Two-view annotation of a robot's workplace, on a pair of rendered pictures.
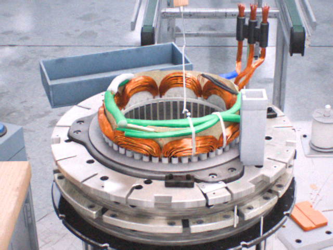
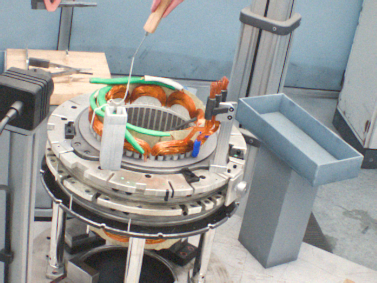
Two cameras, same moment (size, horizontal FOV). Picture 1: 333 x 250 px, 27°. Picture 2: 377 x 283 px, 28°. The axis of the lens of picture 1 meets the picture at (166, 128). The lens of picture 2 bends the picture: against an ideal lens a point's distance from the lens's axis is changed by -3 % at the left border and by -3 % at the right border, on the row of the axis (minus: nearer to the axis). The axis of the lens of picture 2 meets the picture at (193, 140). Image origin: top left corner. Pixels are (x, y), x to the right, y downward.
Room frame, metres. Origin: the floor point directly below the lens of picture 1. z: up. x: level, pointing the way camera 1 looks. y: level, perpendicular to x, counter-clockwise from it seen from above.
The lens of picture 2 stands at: (0.50, -1.07, 1.70)
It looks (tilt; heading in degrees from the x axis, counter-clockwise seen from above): 29 degrees down; 71
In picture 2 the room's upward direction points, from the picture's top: 11 degrees clockwise
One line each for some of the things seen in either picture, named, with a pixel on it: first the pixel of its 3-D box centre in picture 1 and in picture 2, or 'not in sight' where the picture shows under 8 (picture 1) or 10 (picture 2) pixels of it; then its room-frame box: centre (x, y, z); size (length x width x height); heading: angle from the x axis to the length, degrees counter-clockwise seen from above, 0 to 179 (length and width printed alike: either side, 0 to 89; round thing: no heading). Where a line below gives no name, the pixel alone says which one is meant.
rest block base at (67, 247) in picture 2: not in sight; (81, 239); (0.71, 0.09, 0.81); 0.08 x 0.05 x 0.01; 25
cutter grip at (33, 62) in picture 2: not in sight; (39, 62); (0.63, 0.26, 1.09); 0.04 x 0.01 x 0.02; 164
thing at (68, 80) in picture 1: (119, 133); (283, 191); (1.09, 0.09, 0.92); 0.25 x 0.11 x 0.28; 107
